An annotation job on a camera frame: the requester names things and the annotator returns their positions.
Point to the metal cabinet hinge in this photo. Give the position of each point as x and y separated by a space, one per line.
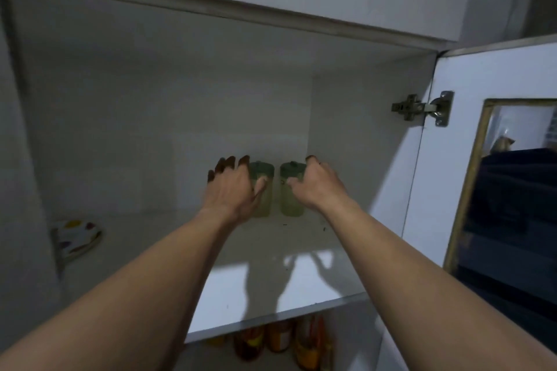
420 107

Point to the person's left middle finger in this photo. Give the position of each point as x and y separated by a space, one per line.
230 163

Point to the person's left forearm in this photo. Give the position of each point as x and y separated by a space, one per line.
130 297

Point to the white plate with coloured spots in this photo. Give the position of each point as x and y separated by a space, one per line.
76 236

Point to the person's left little finger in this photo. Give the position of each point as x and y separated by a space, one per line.
211 176

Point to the jar with orange contents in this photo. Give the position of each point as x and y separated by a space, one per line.
279 336

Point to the white wall cabinet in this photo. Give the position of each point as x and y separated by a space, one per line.
130 101

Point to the person's right forearm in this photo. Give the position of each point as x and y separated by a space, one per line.
413 288

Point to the person's right hand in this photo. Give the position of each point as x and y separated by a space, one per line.
320 188

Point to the white cabinet door with glass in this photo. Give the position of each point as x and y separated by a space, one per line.
439 175

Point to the white cabinet shelf board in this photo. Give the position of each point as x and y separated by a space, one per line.
261 253

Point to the person's left thumb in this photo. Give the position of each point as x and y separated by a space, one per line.
261 187

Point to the person's right thumb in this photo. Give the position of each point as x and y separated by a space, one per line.
293 183

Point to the person's left hand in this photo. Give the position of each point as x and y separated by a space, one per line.
228 194

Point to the tall jar with orange label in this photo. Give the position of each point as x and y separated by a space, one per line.
310 340

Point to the jar with red contents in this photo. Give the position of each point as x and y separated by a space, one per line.
250 342

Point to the green lidded plastic jar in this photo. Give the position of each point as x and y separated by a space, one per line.
289 201
262 168

